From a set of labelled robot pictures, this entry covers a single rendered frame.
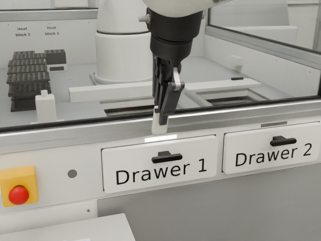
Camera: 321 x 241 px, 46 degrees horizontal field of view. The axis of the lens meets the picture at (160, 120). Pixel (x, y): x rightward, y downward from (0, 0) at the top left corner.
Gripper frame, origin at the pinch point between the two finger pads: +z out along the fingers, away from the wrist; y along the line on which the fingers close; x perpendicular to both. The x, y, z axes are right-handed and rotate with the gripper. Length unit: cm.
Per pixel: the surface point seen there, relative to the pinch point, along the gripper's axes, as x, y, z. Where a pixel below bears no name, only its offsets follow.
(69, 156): -18.5, -5.6, 12.6
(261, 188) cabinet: 32.9, 0.3, 28.9
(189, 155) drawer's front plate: 10.0, -2.9, 15.0
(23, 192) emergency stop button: -28.8, 2.4, 13.6
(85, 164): -15.1, -4.7, 15.1
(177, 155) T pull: 5.6, -0.3, 11.7
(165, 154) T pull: 3.1, -1.8, 12.2
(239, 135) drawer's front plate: 23.5, -4.2, 11.4
